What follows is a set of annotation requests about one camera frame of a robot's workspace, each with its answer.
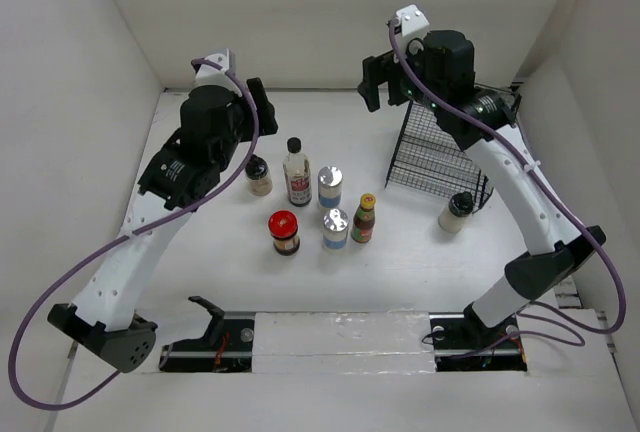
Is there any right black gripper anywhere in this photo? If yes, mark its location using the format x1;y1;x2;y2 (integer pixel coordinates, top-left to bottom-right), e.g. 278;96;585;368
357;36;445;114

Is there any black-cap spice jar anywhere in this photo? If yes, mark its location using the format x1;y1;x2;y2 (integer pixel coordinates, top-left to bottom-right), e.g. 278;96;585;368
244;154;273;196
438;191;474;234

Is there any tall clear black-cap bottle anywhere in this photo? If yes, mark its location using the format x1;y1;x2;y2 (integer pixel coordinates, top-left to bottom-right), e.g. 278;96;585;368
283;137;312;207

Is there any silver-lid blue-label shaker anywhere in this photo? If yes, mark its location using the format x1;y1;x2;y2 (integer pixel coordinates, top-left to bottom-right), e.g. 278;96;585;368
323;208;350;251
318;166;343;209

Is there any red-lid dark sauce jar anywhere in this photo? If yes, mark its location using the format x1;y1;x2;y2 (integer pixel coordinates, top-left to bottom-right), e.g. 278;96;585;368
268;210;300;256

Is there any yellow-cap brown sauce bottle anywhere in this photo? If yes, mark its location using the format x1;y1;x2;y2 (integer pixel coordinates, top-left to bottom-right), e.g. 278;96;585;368
351;193;376;243

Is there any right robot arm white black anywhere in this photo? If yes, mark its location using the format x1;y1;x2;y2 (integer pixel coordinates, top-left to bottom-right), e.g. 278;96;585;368
358;25;606;346

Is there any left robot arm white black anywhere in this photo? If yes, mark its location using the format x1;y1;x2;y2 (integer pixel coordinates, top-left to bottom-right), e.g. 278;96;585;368
47;78;278;373

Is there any white foam strip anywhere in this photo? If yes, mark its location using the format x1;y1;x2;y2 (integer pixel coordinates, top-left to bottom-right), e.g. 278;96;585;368
252;311;435;375

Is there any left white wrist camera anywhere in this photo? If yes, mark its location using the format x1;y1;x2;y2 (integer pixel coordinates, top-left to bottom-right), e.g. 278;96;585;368
191;48;235;87

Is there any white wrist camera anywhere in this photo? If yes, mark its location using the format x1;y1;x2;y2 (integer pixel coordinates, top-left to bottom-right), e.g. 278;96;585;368
191;48;235;87
390;4;431;41

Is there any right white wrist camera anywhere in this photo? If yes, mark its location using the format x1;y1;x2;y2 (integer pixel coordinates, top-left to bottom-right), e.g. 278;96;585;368
390;4;431;41

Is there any black wire basket rack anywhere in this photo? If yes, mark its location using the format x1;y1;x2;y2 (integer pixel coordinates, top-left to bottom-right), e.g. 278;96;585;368
385;102;494;212

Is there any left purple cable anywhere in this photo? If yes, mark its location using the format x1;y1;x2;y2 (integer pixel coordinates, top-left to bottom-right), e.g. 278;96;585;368
8;56;261;411

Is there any purple cable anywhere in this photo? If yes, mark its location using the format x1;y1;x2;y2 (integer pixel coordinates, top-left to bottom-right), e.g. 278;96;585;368
388;26;626;361
8;56;261;411

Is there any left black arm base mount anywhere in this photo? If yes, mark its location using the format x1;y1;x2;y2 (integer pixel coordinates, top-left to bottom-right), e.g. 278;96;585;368
158;295;256;374

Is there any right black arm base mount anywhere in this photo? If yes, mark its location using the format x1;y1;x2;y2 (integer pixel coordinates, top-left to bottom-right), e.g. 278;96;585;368
421;313;527;372

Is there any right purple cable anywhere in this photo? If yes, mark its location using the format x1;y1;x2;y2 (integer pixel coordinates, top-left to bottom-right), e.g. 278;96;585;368
388;26;626;361

